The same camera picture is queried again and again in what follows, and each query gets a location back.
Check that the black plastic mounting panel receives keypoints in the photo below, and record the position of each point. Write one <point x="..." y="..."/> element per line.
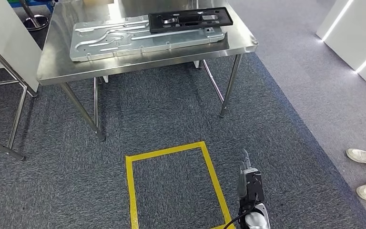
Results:
<point x="157" y="27"/>

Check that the stainless steel side table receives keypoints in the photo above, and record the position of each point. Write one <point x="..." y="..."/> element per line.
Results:
<point x="15" y="120"/>

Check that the yellow floor tape square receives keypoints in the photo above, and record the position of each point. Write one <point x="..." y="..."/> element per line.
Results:
<point x="131" y="189"/>

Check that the stainless steel workbench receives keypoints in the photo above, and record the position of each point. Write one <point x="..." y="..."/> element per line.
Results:
<point x="60" y="66"/>

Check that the embossed aluminium sheet panel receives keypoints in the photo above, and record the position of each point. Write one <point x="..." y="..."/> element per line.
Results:
<point x="107" y="47"/>

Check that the chrome stanchion post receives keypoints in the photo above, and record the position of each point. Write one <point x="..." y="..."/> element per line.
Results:
<point x="36" y="22"/>

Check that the white cabinet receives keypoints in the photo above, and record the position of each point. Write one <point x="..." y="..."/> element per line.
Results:
<point x="9" y="31"/>

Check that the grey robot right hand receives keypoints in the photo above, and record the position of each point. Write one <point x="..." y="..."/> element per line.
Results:
<point x="242" y="183"/>

